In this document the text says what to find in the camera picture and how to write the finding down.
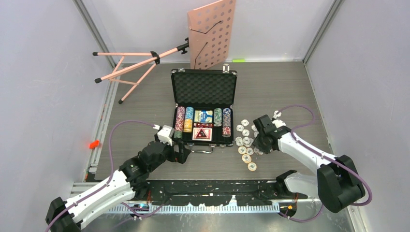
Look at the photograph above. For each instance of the green tape piece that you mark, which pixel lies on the green tape piece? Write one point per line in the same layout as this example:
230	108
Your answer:
238	60

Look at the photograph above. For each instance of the green poker chip stack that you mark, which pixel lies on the green poker chip stack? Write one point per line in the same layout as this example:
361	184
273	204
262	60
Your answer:
178	134

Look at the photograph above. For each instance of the black poker set case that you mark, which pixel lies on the black poker set case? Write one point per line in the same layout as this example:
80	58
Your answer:
204	90

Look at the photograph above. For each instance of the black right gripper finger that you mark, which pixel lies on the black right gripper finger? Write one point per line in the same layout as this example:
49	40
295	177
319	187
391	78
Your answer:
273	147
258	145

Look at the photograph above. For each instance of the green white chip stack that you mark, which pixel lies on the green white chip stack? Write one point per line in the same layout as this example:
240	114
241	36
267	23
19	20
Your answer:
217	117

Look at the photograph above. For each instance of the white poker chip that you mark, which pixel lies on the white poker chip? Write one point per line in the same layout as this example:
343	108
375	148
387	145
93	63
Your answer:
245	122
277	114
247	141
239	141
245	132
239	128

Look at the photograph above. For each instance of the blue playing card deck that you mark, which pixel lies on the blue playing card deck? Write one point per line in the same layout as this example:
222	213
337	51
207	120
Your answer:
203	116

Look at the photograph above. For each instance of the orange clip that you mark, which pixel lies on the orange clip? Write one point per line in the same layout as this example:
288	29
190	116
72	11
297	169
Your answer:
94	144

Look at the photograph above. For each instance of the red playing card deck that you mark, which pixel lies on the red playing card deck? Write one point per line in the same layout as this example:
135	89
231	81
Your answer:
202	134

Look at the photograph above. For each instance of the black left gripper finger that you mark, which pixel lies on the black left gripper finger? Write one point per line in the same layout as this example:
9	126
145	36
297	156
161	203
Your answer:
183	152
174	157

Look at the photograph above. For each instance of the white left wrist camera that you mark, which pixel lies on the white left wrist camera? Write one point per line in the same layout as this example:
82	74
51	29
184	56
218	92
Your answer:
164	134

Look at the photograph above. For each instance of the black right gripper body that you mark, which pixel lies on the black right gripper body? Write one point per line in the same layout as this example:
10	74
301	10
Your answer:
262	135

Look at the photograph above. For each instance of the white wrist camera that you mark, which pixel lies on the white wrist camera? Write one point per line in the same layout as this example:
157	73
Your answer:
278	123
164	134

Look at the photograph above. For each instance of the pink music stand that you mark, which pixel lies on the pink music stand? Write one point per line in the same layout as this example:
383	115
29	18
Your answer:
208	42

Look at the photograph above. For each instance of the blue yellow chip stack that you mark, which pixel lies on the blue yellow chip stack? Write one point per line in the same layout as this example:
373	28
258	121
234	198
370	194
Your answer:
188	120

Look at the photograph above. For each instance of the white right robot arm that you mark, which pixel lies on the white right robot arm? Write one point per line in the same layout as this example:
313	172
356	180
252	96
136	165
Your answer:
335	180

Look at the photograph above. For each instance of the red white chip stack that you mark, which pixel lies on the red white chip stack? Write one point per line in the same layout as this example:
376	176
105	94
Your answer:
180	116

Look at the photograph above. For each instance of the yellow poker chip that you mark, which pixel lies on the yellow poker chip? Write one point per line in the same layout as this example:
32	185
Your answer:
246	158
252	167
242	150

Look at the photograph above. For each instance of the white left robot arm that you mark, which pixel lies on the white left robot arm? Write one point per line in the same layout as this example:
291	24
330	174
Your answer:
124	184

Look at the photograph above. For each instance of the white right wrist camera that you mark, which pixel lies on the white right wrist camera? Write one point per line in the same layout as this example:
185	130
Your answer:
278	123

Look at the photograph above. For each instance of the blue red chip stack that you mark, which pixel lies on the blue red chip stack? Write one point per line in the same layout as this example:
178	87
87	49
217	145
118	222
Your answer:
226	122

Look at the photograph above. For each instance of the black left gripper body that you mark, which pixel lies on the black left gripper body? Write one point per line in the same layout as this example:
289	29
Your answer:
168	154

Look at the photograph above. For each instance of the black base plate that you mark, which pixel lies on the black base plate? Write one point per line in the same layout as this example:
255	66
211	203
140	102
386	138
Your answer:
211	192

